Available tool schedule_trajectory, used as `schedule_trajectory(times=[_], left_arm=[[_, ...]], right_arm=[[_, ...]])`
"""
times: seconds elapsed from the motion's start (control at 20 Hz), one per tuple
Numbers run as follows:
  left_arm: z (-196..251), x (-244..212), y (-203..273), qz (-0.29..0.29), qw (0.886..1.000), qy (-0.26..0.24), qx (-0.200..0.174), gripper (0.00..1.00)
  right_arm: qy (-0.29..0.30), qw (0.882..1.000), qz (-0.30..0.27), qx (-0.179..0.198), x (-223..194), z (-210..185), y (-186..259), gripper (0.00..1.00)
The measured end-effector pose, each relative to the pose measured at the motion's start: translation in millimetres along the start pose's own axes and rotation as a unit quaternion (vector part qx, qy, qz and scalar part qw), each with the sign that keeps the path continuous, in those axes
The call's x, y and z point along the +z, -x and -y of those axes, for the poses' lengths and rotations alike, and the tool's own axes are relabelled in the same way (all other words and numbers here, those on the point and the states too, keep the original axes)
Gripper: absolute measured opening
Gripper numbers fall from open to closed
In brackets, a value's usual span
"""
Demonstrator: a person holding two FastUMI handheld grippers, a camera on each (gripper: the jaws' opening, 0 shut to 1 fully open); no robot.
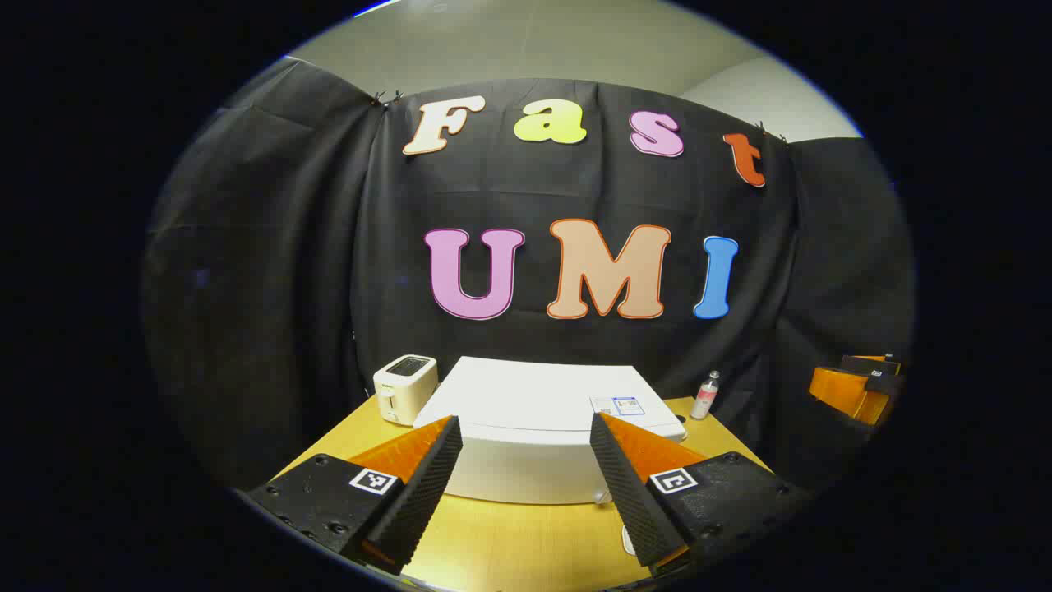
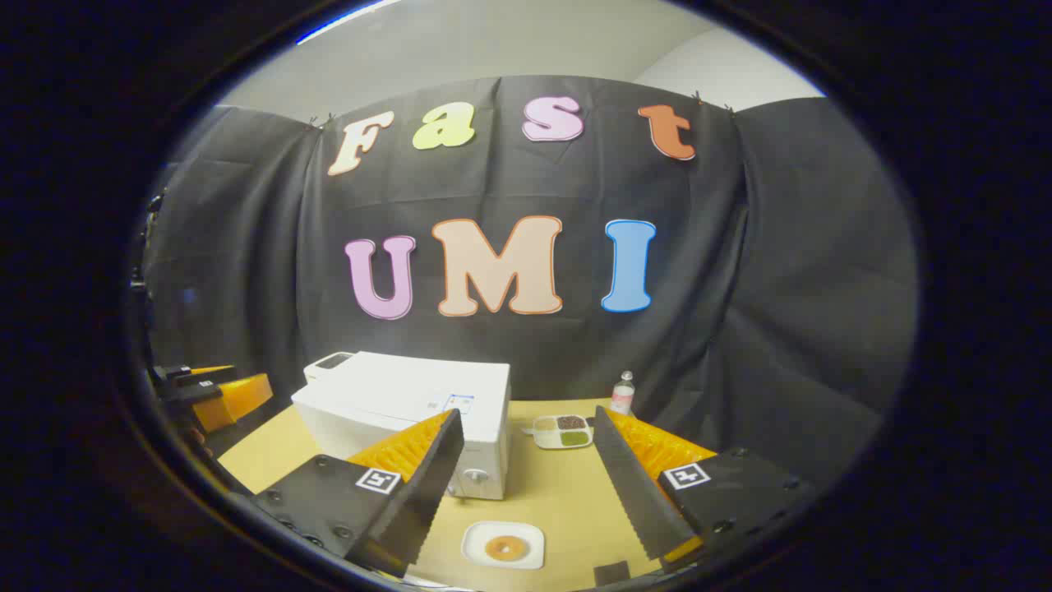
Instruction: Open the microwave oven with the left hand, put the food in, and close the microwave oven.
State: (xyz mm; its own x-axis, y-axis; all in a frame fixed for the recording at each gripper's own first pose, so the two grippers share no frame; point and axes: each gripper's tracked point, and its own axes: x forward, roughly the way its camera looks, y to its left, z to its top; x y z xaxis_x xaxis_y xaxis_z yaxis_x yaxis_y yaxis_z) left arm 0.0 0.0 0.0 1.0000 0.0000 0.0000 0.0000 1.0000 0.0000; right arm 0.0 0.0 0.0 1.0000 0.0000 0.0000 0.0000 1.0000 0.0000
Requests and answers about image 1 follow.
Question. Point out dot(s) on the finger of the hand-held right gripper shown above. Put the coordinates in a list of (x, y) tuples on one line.
[(846, 395)]

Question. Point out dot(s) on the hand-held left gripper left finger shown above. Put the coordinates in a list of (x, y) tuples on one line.
[(419, 493)]

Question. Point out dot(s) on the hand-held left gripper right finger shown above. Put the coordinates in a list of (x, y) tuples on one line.
[(633, 485)]

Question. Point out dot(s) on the white microwave oven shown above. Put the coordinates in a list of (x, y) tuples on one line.
[(534, 411)]

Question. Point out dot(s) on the white square plate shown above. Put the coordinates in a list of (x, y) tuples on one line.
[(628, 540)]

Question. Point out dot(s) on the white toaster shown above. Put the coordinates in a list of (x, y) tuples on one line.
[(403, 386)]

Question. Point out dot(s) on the small clear pink-label bottle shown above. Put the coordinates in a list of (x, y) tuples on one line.
[(705, 399)]

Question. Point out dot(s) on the black backdrop cloth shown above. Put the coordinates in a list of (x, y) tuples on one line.
[(271, 247)]

